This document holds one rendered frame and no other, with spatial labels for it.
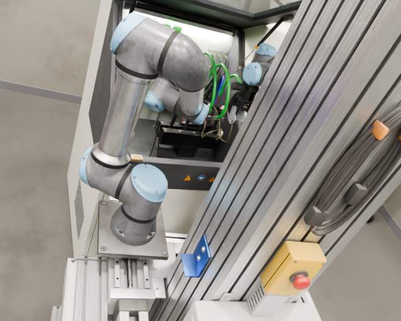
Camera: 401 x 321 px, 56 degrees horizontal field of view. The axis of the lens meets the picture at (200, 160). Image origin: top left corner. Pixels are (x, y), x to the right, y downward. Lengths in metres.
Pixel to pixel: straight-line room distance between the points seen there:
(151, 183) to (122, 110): 0.23
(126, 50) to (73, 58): 2.65
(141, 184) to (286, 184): 0.51
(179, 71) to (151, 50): 0.08
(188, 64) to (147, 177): 0.37
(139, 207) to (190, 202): 0.86
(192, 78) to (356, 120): 0.44
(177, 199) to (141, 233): 0.74
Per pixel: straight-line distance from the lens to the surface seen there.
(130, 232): 1.21
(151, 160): 1.73
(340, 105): 0.65
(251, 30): 2.09
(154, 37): 0.95
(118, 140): 1.09
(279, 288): 0.90
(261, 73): 1.32
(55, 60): 3.64
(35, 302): 2.31
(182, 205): 1.98
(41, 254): 2.48
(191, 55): 0.94
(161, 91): 1.34
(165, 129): 1.91
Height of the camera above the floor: 1.98
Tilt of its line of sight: 34 degrees down
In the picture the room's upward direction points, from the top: 24 degrees clockwise
